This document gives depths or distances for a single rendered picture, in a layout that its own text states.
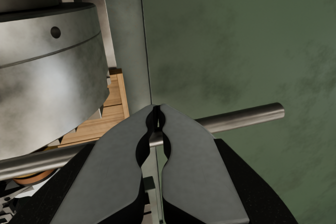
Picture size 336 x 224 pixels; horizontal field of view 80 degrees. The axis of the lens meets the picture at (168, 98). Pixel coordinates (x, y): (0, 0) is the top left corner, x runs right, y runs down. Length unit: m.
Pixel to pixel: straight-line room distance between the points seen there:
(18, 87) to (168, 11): 1.30
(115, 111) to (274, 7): 1.53
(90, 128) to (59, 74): 0.41
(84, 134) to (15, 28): 0.47
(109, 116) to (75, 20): 0.40
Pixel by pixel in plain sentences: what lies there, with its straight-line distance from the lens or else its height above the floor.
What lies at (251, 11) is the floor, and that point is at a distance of 1.73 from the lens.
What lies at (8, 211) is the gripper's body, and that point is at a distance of 0.50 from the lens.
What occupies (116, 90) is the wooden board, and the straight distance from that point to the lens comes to 0.57.
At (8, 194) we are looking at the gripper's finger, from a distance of 0.45.
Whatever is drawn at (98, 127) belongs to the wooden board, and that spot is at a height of 0.88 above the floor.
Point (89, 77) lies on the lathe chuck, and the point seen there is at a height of 1.16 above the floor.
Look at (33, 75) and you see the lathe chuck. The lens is 0.22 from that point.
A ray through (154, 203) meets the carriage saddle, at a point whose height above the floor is 0.93.
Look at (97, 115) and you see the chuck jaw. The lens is 0.34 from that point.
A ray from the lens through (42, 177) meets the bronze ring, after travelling 0.43.
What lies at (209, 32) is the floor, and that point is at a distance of 1.59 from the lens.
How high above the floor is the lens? 1.40
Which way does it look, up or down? 58 degrees down
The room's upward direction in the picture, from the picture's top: 150 degrees clockwise
